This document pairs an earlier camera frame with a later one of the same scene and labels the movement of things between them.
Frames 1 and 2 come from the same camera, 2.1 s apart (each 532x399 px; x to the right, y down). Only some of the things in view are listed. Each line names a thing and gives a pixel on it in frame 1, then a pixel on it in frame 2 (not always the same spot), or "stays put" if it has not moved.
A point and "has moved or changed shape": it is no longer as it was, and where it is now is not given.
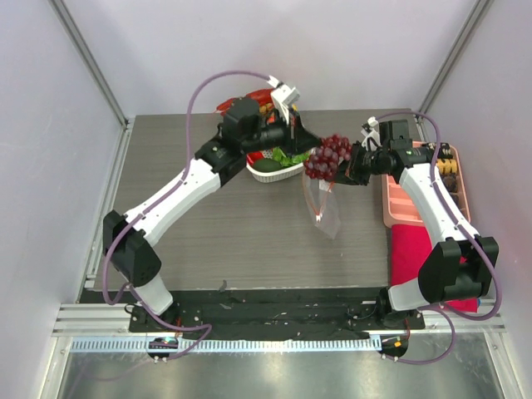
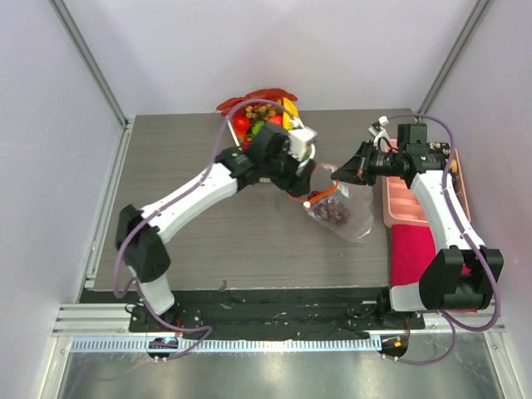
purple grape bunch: x=322 y=160 to x=332 y=209
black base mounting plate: x=265 y=316 stays put
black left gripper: x=297 y=140 to x=293 y=184
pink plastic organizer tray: x=397 y=209 stays put
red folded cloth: x=411 y=246 stays put
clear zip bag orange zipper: x=324 y=204 has moved or changed shape
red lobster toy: x=263 y=96 stays put
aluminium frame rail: x=92 y=64 stays put
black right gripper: x=356 y=164 stays put
